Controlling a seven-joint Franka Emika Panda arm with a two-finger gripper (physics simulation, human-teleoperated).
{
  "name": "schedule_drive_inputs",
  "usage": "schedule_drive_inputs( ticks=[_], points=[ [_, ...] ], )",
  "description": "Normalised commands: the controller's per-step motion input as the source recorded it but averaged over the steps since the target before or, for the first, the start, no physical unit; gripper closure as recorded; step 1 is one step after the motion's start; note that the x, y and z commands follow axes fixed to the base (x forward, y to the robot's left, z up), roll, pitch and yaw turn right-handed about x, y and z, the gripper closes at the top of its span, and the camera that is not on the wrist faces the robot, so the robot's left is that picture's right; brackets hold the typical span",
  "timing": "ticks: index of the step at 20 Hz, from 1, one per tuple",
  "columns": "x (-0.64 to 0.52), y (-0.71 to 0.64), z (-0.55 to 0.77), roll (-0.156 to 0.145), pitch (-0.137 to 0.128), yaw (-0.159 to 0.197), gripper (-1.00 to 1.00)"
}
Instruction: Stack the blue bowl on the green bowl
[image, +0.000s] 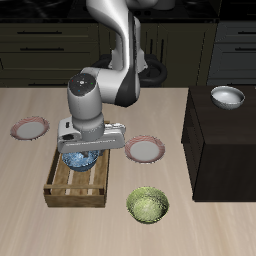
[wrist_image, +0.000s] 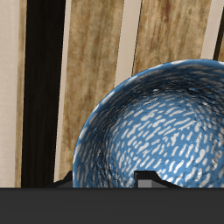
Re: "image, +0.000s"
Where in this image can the dark kitchen cupboards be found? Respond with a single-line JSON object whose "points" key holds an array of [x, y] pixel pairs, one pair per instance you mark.
{"points": [[50, 50]]}

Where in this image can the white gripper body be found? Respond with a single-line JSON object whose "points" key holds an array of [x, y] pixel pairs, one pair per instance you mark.
{"points": [[100, 141]]}

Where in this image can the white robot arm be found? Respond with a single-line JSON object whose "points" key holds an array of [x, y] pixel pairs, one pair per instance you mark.
{"points": [[116, 50]]}

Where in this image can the blue bowl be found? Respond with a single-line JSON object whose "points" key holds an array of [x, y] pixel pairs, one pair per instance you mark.
{"points": [[78, 161]]}

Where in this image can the green bowl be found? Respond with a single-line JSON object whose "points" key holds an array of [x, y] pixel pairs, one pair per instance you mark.
{"points": [[147, 205]]}

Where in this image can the white plate with red rim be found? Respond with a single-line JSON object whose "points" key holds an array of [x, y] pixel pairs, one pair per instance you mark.
{"points": [[145, 150], [29, 129]]}

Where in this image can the dark wooden cabinet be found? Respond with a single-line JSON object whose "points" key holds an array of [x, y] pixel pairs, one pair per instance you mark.
{"points": [[220, 150]]}

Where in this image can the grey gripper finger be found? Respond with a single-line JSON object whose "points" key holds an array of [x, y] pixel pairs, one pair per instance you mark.
{"points": [[87, 154]]}

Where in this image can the white bowl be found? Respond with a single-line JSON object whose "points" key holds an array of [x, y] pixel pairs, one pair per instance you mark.
{"points": [[227, 97]]}

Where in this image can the wooden slat tray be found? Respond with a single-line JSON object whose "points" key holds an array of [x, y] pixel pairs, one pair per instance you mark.
{"points": [[78, 193]]}

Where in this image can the grey kitchen drawer unit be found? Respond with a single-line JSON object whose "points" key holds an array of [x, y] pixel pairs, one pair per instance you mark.
{"points": [[233, 53]]}

